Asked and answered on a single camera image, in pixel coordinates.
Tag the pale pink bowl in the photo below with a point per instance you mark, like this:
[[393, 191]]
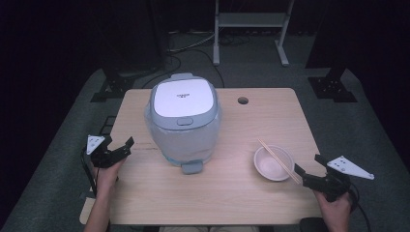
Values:
[[269, 166]]

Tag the black stand base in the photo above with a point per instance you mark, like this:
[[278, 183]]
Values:
[[332, 85], [112, 87]]

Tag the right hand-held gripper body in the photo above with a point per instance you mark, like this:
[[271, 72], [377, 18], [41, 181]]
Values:
[[332, 185]]

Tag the black floor socket frame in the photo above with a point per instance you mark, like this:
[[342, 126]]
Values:
[[108, 125]]

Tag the person's right hand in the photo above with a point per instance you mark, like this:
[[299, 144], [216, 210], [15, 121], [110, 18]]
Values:
[[338, 211]]

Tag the wooden chopstick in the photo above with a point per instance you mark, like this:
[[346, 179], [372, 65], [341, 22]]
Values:
[[278, 158]]

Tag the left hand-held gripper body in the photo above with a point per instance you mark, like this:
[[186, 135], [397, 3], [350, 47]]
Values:
[[101, 158]]

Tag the black round object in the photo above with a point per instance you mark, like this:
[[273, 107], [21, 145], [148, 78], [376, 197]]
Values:
[[314, 225]]

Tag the grey pedal trash can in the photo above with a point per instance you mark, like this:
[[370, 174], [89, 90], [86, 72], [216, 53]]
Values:
[[183, 98]]

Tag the grey tape strip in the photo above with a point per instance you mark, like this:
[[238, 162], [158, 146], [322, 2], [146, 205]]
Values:
[[87, 194]]

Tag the person's left hand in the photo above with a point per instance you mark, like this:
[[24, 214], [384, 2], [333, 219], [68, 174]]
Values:
[[106, 180]]

